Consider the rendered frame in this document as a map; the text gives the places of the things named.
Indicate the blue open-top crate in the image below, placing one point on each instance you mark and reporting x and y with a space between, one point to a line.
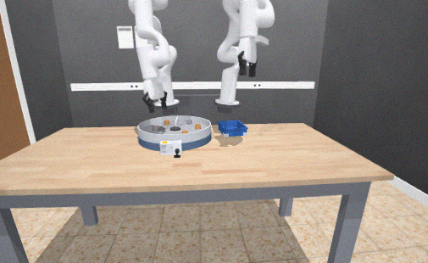
233 127

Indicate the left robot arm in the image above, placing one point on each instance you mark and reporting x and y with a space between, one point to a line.
253 14

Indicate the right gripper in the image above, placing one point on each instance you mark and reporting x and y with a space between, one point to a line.
155 91

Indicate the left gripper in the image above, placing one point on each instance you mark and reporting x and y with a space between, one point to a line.
247 48

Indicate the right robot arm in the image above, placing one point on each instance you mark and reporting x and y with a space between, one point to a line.
148 27

